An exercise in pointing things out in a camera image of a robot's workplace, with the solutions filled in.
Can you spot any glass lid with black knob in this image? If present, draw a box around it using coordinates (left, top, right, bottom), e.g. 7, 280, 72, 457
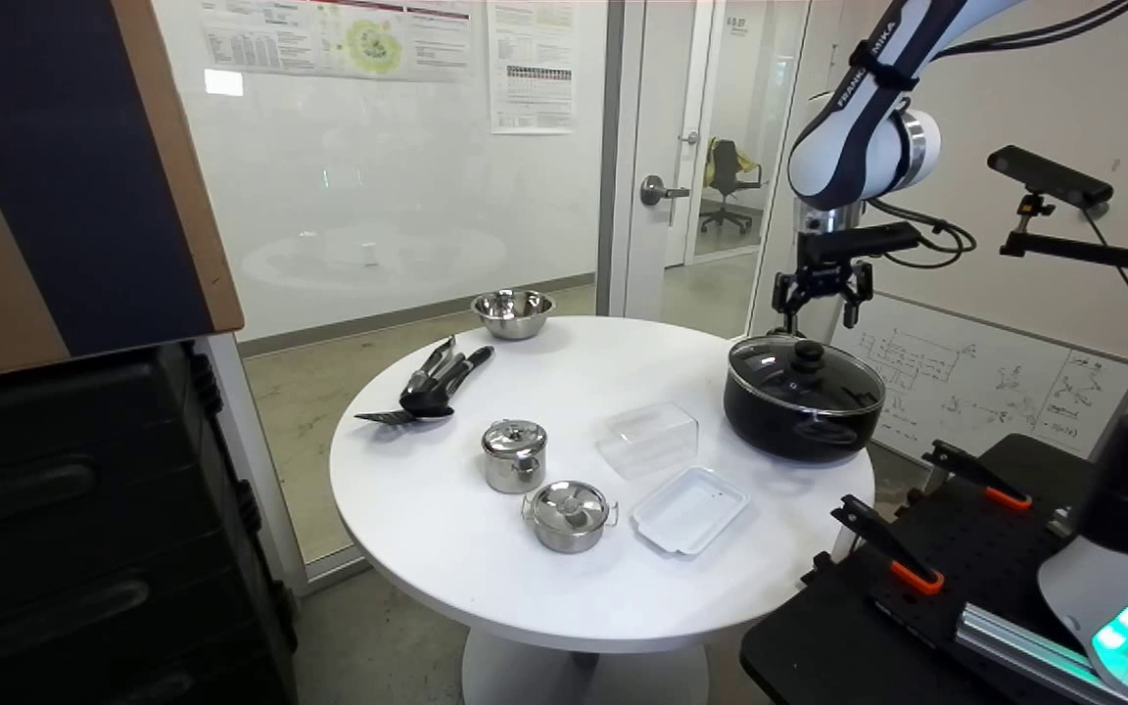
724, 329, 889, 423

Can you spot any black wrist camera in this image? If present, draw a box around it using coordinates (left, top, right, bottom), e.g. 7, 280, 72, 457
831, 219, 925, 262

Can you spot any black bar camera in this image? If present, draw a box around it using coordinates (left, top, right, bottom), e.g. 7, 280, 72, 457
982, 143, 1117, 216

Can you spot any black drawer cabinet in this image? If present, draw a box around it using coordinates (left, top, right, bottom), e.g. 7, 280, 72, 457
0, 341, 301, 705

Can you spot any narrow wall poster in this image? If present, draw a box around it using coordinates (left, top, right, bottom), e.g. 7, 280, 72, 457
481, 0, 585, 136

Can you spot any glass office door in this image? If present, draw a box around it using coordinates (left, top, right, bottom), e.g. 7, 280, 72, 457
611, 0, 816, 333

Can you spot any office chair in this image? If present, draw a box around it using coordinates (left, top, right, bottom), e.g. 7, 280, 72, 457
696, 135, 769, 241

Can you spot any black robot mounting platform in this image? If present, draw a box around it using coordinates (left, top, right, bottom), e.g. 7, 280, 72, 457
735, 430, 1128, 705

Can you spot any clear plastic container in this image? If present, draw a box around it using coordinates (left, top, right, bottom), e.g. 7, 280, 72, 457
592, 399, 707, 487
628, 467, 751, 566

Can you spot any black clamp with orange handle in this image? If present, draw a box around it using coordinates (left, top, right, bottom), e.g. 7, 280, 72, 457
831, 491, 953, 602
921, 434, 1038, 523

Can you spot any metal door handle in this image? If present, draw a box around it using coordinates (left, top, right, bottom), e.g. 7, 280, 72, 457
638, 172, 696, 211

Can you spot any small steel pot with lid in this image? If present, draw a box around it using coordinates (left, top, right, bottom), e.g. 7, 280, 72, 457
478, 414, 558, 497

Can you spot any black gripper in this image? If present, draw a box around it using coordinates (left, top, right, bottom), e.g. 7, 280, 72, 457
769, 233, 879, 337

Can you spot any black kitchen utensil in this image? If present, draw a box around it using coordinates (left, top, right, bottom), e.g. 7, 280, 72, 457
354, 333, 498, 430

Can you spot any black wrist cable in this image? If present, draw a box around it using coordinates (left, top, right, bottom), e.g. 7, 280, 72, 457
865, 194, 982, 280

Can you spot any shallow steel bowl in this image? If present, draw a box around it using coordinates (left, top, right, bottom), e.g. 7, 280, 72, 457
517, 473, 622, 558

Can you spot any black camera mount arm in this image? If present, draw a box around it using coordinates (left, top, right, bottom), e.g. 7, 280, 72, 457
995, 194, 1128, 282

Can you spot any whiteboard with drawings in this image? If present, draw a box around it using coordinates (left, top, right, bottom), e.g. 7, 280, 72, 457
824, 280, 1128, 469

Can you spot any wide wall poster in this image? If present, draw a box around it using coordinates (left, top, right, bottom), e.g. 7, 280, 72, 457
190, 0, 481, 87

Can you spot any blue and brown board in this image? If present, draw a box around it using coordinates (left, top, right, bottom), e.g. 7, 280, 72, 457
0, 0, 251, 393

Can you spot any stainless steel bowl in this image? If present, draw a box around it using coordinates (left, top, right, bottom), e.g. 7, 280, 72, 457
465, 285, 559, 344

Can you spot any black cooking pot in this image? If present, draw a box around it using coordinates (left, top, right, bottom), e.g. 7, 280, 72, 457
721, 326, 889, 467

